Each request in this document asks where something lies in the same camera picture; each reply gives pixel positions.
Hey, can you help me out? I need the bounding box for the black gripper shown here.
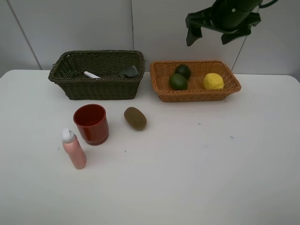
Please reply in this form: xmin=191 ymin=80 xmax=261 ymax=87
xmin=186 ymin=0 xmax=261 ymax=46

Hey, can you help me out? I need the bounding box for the dark mangosteen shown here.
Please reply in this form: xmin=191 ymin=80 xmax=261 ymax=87
xmin=175 ymin=64 xmax=191 ymax=80

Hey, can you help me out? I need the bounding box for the yellow lemon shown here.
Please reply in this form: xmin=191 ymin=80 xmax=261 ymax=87
xmin=203 ymin=73 xmax=225 ymax=90

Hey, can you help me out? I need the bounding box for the green lime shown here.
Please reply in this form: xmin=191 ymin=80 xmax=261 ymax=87
xmin=169 ymin=74 xmax=188 ymax=90

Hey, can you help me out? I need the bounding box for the dark green square bottle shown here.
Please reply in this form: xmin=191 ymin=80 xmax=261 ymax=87
xmin=119 ymin=66 xmax=139 ymax=78

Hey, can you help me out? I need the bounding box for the white pink-capped marker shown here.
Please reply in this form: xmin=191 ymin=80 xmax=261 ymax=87
xmin=84 ymin=71 xmax=100 ymax=79

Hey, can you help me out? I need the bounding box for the orange wicker basket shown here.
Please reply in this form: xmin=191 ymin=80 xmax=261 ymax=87
xmin=150 ymin=60 xmax=241 ymax=102

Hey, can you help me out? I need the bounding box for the brown kiwi fruit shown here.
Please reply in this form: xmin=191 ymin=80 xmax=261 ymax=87
xmin=124 ymin=107 xmax=147 ymax=130

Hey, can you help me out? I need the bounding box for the red plastic cup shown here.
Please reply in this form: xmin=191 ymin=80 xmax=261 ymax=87
xmin=73 ymin=104 xmax=109 ymax=146

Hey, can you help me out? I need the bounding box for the dark green wicker basket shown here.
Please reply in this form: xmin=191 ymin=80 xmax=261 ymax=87
xmin=48 ymin=50 xmax=145 ymax=100

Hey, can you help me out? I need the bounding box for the pink spray bottle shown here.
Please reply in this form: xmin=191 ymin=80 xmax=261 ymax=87
xmin=61 ymin=128 xmax=86 ymax=169

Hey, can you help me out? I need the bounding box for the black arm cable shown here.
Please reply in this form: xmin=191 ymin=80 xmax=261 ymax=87
xmin=257 ymin=0 xmax=279 ymax=9

